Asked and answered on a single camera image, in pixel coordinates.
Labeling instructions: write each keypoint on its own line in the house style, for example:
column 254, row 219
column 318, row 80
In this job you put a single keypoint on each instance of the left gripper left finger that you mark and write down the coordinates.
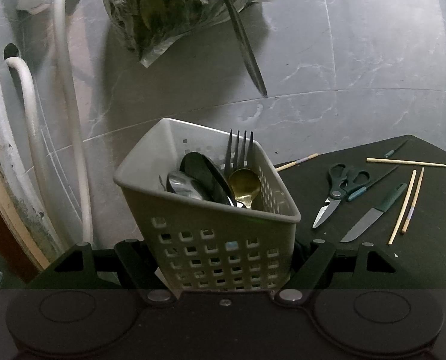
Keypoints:
column 138, row 272

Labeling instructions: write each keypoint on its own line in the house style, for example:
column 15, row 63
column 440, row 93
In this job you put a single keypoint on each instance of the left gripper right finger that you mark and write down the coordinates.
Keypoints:
column 307, row 267

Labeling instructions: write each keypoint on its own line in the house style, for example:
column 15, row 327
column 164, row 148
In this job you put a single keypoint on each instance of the white perforated utensil basket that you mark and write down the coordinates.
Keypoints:
column 201, row 245

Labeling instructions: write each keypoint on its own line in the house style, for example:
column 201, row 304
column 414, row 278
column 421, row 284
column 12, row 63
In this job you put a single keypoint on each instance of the steel spoon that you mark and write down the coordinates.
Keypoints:
column 184, row 185

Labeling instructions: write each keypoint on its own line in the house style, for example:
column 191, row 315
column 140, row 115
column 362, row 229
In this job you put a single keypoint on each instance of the large dark spoon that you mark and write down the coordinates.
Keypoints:
column 202, row 169

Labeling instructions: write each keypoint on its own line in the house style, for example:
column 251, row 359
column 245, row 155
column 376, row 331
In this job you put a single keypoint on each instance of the gold spoon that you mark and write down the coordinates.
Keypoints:
column 246, row 186

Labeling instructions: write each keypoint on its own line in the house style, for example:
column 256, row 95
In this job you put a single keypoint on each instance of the purple banded bamboo chopstick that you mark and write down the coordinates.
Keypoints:
column 296, row 162

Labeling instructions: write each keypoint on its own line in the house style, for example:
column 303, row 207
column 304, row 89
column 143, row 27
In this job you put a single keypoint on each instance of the black steel fork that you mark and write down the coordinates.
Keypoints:
column 237, row 151

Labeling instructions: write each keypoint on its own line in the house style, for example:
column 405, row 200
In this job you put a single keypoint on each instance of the dark green scissors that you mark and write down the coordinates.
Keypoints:
column 344, row 180

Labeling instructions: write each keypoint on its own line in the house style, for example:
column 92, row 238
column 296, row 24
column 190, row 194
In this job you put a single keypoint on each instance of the bamboo chopstick pair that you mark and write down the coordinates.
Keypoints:
column 414, row 201
column 403, row 207

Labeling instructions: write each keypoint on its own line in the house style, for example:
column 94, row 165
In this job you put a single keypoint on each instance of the long bamboo chopstick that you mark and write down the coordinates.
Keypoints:
column 403, row 162

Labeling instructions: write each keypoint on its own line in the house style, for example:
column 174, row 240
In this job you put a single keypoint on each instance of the green handled kitchen knife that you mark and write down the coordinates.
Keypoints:
column 374, row 214

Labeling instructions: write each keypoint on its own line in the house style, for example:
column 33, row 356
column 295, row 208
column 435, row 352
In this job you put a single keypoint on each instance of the teal handled black skewer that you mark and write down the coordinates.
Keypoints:
column 364, row 189

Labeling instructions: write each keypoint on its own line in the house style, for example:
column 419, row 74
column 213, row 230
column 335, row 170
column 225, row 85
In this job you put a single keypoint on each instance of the teal handled thin skewer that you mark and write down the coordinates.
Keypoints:
column 395, row 149

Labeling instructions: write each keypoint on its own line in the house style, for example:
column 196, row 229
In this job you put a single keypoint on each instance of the brown wooden door frame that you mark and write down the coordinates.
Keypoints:
column 17, row 246

